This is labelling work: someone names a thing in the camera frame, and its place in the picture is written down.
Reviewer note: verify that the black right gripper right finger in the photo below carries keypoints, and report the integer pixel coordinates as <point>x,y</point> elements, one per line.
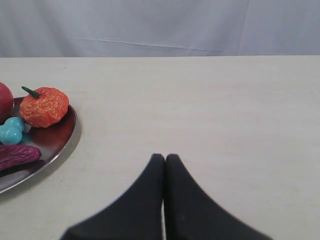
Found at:
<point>190,214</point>

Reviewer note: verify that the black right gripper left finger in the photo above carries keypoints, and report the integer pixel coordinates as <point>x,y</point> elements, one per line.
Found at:
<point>135,215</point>

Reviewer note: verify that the teal toy bone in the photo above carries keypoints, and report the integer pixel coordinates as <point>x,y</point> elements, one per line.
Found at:
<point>11,132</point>

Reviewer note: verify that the round metal plate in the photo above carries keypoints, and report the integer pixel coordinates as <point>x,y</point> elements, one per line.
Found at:
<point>56,143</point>

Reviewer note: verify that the purple toy eggplant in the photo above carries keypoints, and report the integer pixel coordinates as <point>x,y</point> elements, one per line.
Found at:
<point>13,155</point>

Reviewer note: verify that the orange toy pumpkin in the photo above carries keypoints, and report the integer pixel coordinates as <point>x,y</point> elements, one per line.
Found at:
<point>43,107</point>

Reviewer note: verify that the red apple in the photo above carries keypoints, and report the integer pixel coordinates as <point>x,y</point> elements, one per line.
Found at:
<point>6,103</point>

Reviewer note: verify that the white backdrop cloth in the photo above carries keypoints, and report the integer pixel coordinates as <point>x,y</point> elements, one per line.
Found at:
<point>158,28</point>

